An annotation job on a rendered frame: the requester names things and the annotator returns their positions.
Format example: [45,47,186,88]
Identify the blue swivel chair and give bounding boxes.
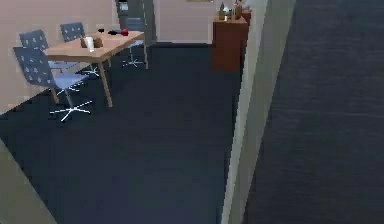
[12,46,94,123]
[59,22,87,43]
[121,17,148,69]
[18,29,100,78]

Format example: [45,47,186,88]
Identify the red-brown wooden cabinet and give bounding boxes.
[211,9,252,73]

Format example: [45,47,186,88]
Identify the light wooden table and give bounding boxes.
[43,30,150,109]

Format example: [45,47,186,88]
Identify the white cup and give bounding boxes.
[84,36,95,53]

